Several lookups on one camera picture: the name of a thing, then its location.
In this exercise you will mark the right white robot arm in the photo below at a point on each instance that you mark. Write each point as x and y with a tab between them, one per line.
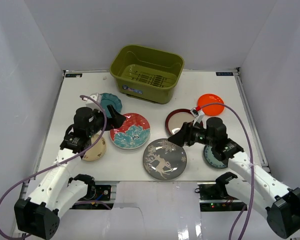
245	181

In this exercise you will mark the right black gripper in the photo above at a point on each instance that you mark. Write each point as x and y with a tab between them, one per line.
185	134

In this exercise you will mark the grey plate with deer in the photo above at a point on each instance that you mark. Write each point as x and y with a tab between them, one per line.
163	160

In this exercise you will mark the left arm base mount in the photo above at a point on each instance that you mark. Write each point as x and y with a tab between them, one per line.
98	199

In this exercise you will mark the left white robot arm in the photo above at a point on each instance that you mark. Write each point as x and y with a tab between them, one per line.
40	213

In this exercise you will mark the teal scalloped plate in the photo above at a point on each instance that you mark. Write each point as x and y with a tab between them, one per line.
106	99

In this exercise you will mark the cream plate with small flowers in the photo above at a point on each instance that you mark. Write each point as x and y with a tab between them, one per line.
96	152

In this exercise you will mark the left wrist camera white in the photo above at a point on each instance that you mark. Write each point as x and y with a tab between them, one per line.
93	101

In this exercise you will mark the red plate with teal flower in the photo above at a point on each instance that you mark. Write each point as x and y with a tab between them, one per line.
134	132

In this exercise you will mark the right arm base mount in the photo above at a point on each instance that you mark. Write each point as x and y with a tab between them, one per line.
210	199

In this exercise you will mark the olive green plastic bin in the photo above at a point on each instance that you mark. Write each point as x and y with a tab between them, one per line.
147	73

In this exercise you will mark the blue patterned small plate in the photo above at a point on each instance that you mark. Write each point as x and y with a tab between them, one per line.
210	158

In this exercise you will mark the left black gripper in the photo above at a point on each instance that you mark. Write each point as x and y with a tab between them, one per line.
108	119

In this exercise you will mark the dark red rimmed plate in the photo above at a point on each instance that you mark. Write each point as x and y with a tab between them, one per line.
175	120

